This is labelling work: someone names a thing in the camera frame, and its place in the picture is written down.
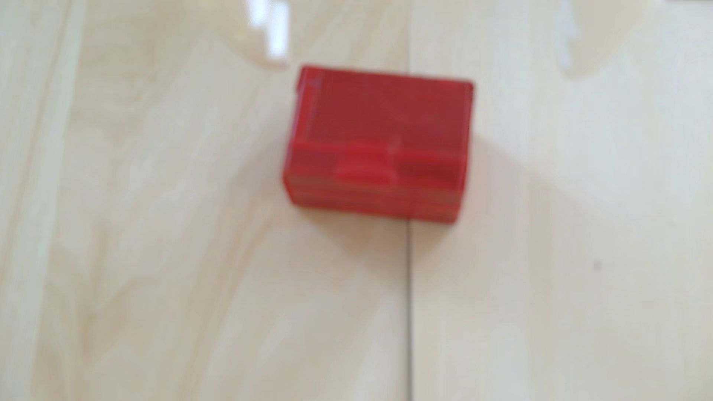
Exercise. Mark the red rectangular block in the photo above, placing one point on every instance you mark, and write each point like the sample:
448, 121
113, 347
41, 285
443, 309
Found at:
379, 145

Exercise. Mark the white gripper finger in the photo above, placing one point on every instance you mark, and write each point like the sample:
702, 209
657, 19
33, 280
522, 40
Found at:
601, 33
276, 33

